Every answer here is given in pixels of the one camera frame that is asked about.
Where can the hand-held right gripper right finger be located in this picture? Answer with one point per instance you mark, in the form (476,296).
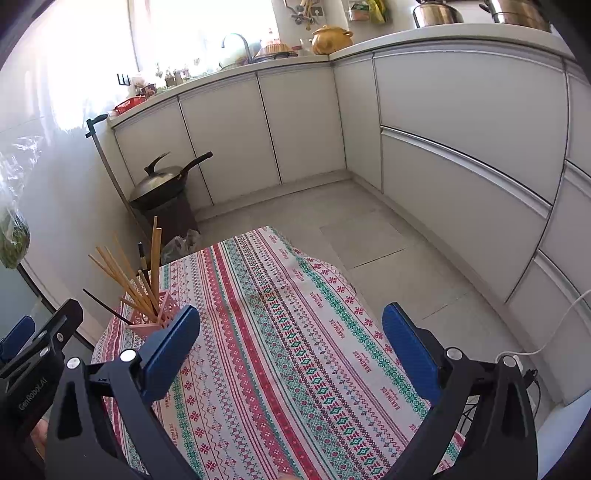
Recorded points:
(411,350)

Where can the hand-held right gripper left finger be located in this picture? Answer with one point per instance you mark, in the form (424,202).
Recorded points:
(171,350)

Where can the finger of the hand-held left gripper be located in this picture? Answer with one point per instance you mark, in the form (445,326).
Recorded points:
(18,334)

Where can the pink lattice utensil holder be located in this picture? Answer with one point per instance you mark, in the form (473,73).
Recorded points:
(161,314)

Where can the black chopstick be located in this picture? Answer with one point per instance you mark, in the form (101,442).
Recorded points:
(106,305)
(142,258)

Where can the bunch of wooden chopsticks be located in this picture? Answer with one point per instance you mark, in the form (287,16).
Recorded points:
(154,249)

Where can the hanging kitchen utensils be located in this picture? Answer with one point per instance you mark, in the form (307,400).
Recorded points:
(304,14)

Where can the large clear bag of greens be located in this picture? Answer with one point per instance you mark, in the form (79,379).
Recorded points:
(11,235)

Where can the small plastic bag of greens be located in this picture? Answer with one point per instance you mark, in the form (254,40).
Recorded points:
(178,247)

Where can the patterned red green tablecloth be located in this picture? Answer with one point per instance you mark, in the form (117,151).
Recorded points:
(286,346)

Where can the brown round stand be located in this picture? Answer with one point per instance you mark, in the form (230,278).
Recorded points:
(178,217)

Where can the steel wok lid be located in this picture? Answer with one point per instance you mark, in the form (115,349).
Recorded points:
(154,182)

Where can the white kitchen cabinets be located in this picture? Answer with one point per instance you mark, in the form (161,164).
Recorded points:
(461,115)

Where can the red plastic basket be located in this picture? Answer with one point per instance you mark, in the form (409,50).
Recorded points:
(129,105)

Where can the row of small bottles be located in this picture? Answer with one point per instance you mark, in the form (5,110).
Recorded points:
(171,78)

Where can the metal faucet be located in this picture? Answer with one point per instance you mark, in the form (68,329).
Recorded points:
(244,44)

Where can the woven basket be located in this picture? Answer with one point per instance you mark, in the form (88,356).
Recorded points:
(274,50)

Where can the yellow clay pot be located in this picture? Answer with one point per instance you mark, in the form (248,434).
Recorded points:
(330,41)

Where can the steel kettle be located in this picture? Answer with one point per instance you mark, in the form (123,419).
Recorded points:
(436,16)

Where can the steel cooking pot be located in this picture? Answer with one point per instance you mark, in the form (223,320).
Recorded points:
(517,11)

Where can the wall rack with packets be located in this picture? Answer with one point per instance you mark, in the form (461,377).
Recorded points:
(367,10)

